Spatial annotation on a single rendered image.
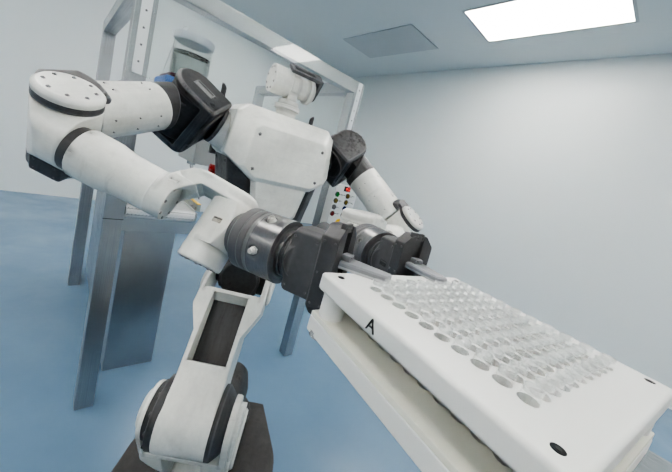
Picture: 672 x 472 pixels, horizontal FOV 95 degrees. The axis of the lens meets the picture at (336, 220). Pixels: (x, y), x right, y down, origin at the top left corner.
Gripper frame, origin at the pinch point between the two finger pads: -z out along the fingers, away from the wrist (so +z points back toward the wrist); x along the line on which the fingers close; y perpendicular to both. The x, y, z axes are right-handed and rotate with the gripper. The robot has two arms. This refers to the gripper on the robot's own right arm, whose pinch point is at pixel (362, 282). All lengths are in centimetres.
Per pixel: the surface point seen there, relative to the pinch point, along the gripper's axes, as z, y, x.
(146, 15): 100, -31, -46
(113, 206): 102, -32, 18
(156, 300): 112, -64, 66
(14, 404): 121, -20, 100
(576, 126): -78, -356, -124
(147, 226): 106, -49, 27
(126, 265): 117, -50, 48
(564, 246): -101, -346, -3
